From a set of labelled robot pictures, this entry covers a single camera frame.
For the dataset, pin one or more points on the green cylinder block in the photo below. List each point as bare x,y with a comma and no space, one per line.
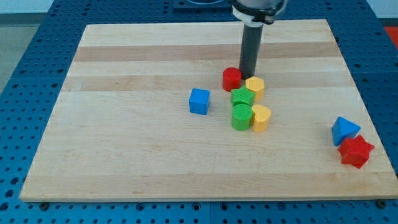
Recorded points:
241,117

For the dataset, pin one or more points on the green star block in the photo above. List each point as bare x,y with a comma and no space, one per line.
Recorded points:
242,96

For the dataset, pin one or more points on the red star block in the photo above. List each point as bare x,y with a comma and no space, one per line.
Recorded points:
355,151

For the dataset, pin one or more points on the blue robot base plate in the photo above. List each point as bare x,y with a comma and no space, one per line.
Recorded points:
184,5

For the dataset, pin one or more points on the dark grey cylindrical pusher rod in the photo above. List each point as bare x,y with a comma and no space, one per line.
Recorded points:
249,50

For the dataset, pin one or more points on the blue triangle block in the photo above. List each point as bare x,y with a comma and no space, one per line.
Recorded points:
342,129

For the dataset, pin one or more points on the yellow hexagon block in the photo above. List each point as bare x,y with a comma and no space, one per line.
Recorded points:
257,86

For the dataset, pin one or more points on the blue cube block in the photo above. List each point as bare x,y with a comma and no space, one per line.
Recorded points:
199,101

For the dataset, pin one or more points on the red cylinder block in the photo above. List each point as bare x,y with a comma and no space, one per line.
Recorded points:
231,78

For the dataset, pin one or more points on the yellow heart block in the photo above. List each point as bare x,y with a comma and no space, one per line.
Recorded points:
261,117

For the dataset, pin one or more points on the wooden board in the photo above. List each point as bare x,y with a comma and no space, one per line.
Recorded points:
122,131

